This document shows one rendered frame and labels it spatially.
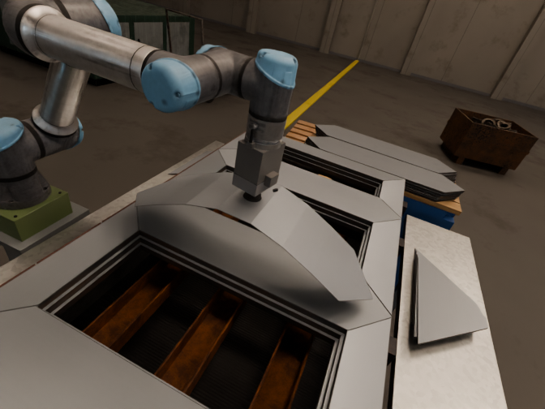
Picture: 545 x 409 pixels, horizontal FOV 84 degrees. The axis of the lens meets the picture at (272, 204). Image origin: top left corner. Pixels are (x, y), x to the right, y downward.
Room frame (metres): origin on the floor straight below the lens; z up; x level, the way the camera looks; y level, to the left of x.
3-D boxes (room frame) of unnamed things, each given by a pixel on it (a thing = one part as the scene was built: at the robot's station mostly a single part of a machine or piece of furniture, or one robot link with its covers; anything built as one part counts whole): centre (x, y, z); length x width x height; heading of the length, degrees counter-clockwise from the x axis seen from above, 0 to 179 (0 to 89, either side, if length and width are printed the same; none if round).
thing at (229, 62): (0.59, 0.15, 1.28); 0.11 x 0.11 x 0.08; 71
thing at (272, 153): (0.57, 0.04, 1.13); 0.10 x 0.09 x 0.16; 63
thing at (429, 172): (1.49, -0.49, 0.82); 0.80 x 0.40 x 0.06; 74
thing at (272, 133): (0.58, 0.05, 1.21); 0.08 x 0.08 x 0.05
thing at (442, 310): (0.66, -0.58, 0.77); 0.45 x 0.20 x 0.04; 164
